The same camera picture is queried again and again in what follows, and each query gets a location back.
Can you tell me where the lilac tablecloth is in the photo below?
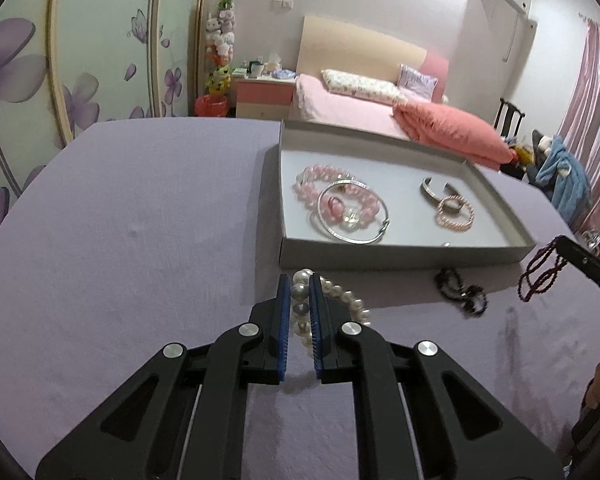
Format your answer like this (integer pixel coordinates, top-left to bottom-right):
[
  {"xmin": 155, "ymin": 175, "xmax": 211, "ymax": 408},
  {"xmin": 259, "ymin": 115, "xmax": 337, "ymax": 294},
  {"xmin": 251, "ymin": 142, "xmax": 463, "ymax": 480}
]
[{"xmin": 0, "ymin": 117, "xmax": 600, "ymax": 480}]

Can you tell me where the small lilac pillow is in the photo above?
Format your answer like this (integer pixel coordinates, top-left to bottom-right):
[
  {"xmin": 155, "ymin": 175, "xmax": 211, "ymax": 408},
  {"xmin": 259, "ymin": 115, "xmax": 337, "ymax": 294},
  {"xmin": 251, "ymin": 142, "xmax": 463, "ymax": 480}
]
[{"xmin": 396, "ymin": 64, "xmax": 440, "ymax": 98}]

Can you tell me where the colourful toys pile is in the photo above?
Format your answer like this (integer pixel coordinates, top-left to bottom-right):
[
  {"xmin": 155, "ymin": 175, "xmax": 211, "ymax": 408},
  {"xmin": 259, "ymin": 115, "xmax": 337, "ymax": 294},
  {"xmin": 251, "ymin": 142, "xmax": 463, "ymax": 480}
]
[{"xmin": 510, "ymin": 140, "xmax": 536, "ymax": 166}]

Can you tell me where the thin silver bangle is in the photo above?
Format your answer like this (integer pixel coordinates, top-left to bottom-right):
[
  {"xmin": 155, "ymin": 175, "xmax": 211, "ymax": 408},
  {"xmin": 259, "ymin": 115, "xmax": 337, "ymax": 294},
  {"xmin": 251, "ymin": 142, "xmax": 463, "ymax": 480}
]
[{"xmin": 316, "ymin": 179, "xmax": 392, "ymax": 246}]

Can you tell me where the bed with beige headboard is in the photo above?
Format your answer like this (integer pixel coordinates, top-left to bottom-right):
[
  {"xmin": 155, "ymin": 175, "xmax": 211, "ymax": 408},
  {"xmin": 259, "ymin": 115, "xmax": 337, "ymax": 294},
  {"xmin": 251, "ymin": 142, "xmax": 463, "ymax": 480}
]
[{"xmin": 292, "ymin": 15, "xmax": 516, "ymax": 168}]

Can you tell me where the black bead bracelet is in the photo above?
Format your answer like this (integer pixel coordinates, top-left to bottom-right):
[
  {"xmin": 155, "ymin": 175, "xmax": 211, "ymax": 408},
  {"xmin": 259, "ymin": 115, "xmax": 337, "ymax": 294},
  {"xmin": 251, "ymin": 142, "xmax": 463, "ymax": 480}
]
[{"xmin": 434, "ymin": 267, "xmax": 488, "ymax": 318}]

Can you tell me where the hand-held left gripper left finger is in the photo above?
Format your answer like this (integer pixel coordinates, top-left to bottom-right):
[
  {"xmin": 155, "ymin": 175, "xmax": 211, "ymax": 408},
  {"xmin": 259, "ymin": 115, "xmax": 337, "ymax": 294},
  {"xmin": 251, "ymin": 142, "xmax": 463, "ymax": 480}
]
[{"xmin": 35, "ymin": 274, "xmax": 290, "ymax": 480}]

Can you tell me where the floral sliding door wardrobe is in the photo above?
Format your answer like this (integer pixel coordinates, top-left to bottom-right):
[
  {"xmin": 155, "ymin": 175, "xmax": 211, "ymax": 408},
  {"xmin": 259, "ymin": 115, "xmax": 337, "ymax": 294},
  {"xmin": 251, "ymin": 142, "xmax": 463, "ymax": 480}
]
[{"xmin": 0, "ymin": 0, "xmax": 211, "ymax": 241}]

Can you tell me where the white pearl bracelet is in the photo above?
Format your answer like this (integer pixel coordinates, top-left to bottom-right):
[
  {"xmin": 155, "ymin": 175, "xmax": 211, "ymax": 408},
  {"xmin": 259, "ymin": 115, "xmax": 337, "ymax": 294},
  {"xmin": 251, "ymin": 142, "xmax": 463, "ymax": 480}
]
[{"xmin": 289, "ymin": 268, "xmax": 371, "ymax": 358}]

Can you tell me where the clear tube of plush toys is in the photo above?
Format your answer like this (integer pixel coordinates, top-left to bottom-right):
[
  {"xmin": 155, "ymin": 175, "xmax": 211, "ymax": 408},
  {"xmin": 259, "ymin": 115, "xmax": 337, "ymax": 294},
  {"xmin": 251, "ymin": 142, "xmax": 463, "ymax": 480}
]
[{"xmin": 202, "ymin": 0, "xmax": 241, "ymax": 98}]

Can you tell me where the red bucket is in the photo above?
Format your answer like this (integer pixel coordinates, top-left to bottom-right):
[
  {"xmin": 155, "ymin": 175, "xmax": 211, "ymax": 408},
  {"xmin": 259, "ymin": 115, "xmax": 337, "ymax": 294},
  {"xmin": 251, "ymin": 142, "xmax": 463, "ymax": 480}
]
[{"xmin": 195, "ymin": 94, "xmax": 229, "ymax": 118}]

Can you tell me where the dark red bead strand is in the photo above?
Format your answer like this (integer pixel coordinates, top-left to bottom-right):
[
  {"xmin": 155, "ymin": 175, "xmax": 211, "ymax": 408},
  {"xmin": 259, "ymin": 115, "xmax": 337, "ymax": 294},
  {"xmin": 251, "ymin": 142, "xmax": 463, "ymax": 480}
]
[{"xmin": 517, "ymin": 242, "xmax": 568, "ymax": 303}]

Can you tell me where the pink pillow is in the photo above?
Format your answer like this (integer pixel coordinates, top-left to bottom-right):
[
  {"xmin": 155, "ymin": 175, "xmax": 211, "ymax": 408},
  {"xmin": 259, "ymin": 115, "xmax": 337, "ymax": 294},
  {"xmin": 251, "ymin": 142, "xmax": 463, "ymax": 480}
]
[{"xmin": 392, "ymin": 100, "xmax": 517, "ymax": 168}]

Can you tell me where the small pink bead bracelet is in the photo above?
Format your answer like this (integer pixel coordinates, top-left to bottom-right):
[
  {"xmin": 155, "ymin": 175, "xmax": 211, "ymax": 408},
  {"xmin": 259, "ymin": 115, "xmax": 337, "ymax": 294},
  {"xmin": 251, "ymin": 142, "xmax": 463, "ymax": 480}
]
[{"xmin": 434, "ymin": 195, "xmax": 476, "ymax": 232}]

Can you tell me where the blue fleece garment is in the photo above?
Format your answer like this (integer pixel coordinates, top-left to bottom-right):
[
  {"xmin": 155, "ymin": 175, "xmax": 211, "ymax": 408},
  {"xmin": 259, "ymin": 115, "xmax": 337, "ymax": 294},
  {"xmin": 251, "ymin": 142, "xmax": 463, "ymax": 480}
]
[{"xmin": 535, "ymin": 135, "xmax": 592, "ymax": 226}]

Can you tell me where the white pipe cover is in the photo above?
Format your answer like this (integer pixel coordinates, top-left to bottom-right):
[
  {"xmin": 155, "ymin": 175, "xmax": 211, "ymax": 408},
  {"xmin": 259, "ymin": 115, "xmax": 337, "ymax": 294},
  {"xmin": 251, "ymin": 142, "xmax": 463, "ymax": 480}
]
[{"xmin": 502, "ymin": 10, "xmax": 518, "ymax": 63}]

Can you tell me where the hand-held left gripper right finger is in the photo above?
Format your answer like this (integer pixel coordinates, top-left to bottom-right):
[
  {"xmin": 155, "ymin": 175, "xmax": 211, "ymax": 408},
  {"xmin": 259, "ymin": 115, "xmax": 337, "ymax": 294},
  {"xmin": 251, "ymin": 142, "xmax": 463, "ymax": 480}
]
[{"xmin": 307, "ymin": 274, "xmax": 568, "ymax": 480}]

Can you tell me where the grey cardboard tray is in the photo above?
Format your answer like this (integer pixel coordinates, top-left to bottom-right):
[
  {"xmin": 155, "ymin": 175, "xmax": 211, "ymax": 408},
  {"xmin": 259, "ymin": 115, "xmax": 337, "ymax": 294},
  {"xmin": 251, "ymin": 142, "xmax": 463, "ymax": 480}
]
[{"xmin": 262, "ymin": 119, "xmax": 537, "ymax": 272}]

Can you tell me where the patterned white pillow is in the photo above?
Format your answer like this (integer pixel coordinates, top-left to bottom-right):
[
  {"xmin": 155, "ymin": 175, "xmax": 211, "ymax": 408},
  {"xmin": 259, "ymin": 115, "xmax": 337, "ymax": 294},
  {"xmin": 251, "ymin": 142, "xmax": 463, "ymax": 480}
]
[{"xmin": 321, "ymin": 69, "xmax": 408, "ymax": 103}]

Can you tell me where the pink curtain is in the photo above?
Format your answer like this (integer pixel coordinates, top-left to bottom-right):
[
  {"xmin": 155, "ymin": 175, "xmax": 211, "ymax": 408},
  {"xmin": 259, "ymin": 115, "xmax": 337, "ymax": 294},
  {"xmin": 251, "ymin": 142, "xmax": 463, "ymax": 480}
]
[{"xmin": 555, "ymin": 15, "xmax": 600, "ymax": 241}]

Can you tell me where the pink white nightstand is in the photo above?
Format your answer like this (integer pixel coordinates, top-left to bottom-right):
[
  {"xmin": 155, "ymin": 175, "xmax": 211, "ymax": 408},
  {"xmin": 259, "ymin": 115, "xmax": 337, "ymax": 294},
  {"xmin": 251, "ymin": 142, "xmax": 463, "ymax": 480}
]
[{"xmin": 230, "ymin": 67, "xmax": 298, "ymax": 121}]

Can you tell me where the large pink bead bracelet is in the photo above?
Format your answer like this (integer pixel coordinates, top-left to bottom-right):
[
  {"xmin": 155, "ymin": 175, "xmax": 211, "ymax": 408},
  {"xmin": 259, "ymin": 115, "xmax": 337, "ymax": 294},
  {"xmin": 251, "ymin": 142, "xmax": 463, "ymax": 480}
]
[{"xmin": 292, "ymin": 162, "xmax": 381, "ymax": 226}]

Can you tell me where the wide silver cuff bangle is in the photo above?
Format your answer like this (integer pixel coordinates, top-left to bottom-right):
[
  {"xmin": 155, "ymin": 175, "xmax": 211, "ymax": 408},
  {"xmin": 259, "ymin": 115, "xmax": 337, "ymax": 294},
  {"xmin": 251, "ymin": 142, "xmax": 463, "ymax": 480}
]
[{"xmin": 420, "ymin": 176, "xmax": 468, "ymax": 208}]

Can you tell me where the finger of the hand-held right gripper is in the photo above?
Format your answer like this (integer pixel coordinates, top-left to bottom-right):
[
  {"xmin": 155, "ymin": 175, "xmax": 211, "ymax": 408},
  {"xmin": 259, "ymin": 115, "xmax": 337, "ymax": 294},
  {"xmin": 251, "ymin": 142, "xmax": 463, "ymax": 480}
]
[{"xmin": 552, "ymin": 235, "xmax": 600, "ymax": 303}]

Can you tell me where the dark wooden chair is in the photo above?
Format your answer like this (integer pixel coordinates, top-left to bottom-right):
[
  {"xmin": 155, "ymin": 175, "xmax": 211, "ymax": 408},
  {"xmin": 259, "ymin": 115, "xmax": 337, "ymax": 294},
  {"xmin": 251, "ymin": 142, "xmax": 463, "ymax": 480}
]
[{"xmin": 495, "ymin": 97, "xmax": 526, "ymax": 138}]

